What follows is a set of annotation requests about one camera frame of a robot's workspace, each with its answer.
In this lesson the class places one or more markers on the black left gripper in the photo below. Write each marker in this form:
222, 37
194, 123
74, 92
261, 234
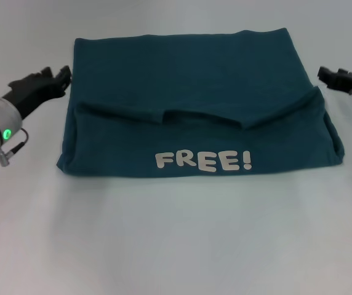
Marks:
29, 92

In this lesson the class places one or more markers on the blue teal shirt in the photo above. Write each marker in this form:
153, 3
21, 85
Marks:
200, 107

